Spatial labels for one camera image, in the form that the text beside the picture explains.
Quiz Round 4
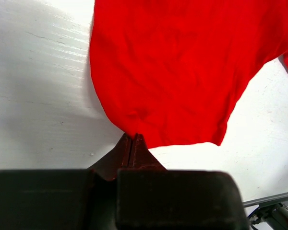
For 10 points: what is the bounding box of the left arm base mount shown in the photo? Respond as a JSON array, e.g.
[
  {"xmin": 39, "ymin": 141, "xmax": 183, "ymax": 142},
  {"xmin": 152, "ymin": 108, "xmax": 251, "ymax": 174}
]
[{"xmin": 243, "ymin": 192, "xmax": 288, "ymax": 230}]

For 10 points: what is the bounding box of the red t shirt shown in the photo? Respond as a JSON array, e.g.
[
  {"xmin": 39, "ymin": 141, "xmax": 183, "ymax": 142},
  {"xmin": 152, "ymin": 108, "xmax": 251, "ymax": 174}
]
[{"xmin": 90, "ymin": 0, "xmax": 288, "ymax": 148}]

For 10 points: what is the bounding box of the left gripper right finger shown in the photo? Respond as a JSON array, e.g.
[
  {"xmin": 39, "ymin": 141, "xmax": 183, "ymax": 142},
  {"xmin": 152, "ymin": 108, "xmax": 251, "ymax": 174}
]
[{"xmin": 128, "ymin": 134, "xmax": 166, "ymax": 170}]

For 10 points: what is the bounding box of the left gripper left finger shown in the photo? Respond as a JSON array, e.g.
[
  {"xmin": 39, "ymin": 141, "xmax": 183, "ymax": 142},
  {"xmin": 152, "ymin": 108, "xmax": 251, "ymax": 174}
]
[{"xmin": 88, "ymin": 134, "xmax": 132, "ymax": 181}]

